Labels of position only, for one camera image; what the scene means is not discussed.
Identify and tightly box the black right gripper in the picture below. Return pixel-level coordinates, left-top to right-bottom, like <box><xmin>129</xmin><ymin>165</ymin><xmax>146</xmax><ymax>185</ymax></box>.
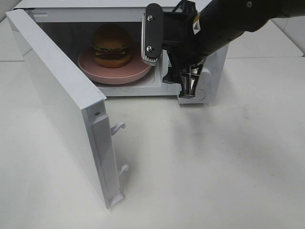
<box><xmin>142</xmin><ymin>0</ymin><xmax>269</xmax><ymax>98</ymax></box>

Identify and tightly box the round white door release button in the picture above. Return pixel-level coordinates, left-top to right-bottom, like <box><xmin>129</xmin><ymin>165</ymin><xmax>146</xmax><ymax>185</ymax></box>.
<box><xmin>194</xmin><ymin>89</ymin><xmax>205</xmax><ymax>101</ymax></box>

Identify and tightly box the pink round plate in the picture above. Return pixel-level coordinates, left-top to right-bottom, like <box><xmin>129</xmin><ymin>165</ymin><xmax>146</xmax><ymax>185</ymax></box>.
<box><xmin>78</xmin><ymin>42</ymin><xmax>152</xmax><ymax>85</ymax></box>

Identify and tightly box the burger with lettuce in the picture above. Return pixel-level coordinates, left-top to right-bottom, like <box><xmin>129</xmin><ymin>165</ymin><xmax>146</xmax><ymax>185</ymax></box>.
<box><xmin>92</xmin><ymin>23</ymin><xmax>132</xmax><ymax>68</ymax></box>

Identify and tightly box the white microwave door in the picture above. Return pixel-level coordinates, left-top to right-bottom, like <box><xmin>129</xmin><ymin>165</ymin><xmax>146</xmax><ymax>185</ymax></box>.
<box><xmin>6</xmin><ymin>9</ymin><xmax>129</xmax><ymax>208</ymax></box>

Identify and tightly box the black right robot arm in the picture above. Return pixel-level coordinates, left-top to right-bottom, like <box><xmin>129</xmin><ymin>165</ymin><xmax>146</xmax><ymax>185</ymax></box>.
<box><xmin>141</xmin><ymin>0</ymin><xmax>305</xmax><ymax>99</ymax></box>

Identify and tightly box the lower white timer knob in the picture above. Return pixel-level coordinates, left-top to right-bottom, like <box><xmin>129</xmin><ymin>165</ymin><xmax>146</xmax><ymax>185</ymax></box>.
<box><xmin>200</xmin><ymin>67</ymin><xmax>212</xmax><ymax>83</ymax></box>

